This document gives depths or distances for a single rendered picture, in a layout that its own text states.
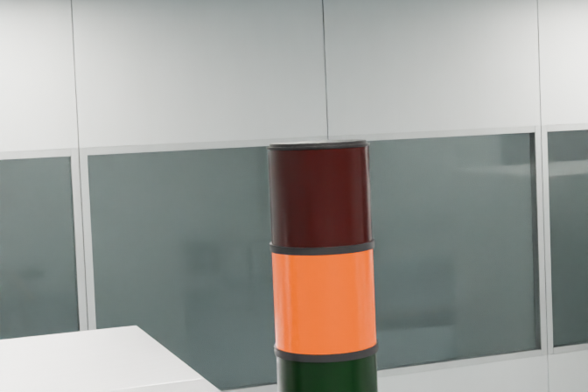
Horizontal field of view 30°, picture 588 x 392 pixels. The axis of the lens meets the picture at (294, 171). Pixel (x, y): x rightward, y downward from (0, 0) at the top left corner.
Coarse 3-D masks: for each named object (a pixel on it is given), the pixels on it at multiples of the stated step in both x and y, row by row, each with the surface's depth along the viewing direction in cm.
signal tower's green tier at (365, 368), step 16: (288, 368) 52; (304, 368) 51; (320, 368) 51; (336, 368) 51; (352, 368) 51; (368, 368) 52; (288, 384) 52; (304, 384) 51; (320, 384) 51; (336, 384) 51; (352, 384) 51; (368, 384) 52
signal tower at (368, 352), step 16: (272, 144) 52; (288, 144) 51; (304, 144) 51; (320, 144) 51; (336, 144) 51; (352, 144) 51; (368, 144) 52; (288, 352) 52; (352, 352) 51; (368, 352) 52
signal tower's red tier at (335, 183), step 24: (288, 168) 51; (312, 168) 51; (336, 168) 51; (360, 168) 52; (288, 192) 51; (312, 192) 51; (336, 192) 51; (360, 192) 52; (288, 216) 51; (312, 216) 51; (336, 216) 51; (360, 216) 52; (288, 240) 51; (312, 240) 51; (336, 240) 51; (360, 240) 52
